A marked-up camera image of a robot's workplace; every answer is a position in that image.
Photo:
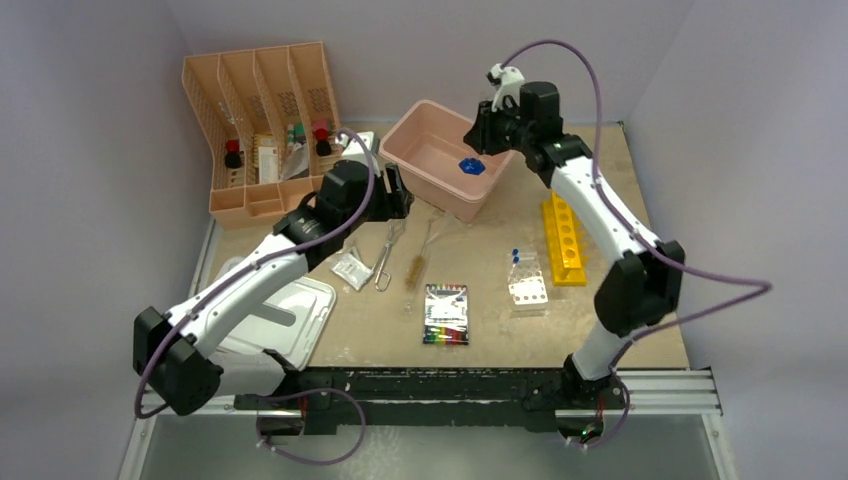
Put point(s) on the white plastic lid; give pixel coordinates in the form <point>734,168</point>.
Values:
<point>267,311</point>

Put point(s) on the white sachet packet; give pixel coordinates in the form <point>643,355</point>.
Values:
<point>352,270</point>

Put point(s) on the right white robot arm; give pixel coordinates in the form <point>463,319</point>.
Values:
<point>639,289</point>

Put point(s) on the yellow test tube rack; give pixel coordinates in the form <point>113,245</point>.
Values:
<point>563,238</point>

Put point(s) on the pink plastic bin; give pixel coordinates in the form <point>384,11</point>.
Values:
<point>427,144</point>

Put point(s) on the white card box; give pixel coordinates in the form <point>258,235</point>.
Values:
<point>268,168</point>

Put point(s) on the wire test tube brush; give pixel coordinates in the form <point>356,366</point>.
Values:
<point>417,262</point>

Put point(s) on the metal crucible tongs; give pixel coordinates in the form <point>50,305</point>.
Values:
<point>382,278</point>

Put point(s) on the coloured marker pen pack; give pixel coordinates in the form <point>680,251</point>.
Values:
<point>446,319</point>

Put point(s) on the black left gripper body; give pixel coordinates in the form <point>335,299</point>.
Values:
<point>384,205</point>

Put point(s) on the peach plastic desk organizer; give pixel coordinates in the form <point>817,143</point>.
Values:
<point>252,96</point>

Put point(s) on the clear plastic well tray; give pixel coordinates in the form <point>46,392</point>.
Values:
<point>526,286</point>

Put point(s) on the black aluminium base frame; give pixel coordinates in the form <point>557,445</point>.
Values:
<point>446,423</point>

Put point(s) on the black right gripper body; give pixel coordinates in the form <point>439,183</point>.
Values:
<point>500,131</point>

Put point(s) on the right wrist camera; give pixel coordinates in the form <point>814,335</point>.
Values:
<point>507,81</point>

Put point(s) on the clear ruler set packet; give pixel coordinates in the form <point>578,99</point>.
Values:
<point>296,164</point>

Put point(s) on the red black stamp right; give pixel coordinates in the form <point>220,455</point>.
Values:
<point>321,134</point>

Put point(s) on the red black stamp left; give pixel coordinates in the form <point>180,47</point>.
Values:
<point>232,157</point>

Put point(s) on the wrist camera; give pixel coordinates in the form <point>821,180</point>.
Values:
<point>507,81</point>
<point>353,151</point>

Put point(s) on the red black stamp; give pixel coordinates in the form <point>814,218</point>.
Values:
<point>232,157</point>
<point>321,134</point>

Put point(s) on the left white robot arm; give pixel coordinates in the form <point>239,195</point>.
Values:
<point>172,351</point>

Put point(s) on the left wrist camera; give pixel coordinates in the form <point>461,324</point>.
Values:
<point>353,151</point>

